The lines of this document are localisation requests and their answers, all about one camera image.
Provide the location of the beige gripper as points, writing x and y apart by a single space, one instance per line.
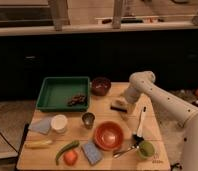
123 106

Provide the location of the white paper cup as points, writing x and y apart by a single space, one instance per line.
59 123

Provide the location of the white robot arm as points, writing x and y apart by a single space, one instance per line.
185 113

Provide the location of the small metal cup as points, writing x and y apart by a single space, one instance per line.
88 120

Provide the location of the green cup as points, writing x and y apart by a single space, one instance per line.
146 150

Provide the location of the orange bowl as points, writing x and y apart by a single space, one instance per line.
108 136

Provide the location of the dark red bowl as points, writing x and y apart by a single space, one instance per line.
100 86

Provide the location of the brown grape bunch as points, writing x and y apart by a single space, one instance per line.
77 99

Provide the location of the metal spoon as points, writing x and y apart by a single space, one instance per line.
118 154

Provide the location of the blue sponge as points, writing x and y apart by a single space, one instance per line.
91 152

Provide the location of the green chili pepper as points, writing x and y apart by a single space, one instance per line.
65 148

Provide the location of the green plastic tray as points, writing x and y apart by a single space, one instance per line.
57 92

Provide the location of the orange tomato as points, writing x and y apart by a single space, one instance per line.
70 157

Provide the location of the wooden ladder rack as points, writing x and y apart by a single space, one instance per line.
93 16

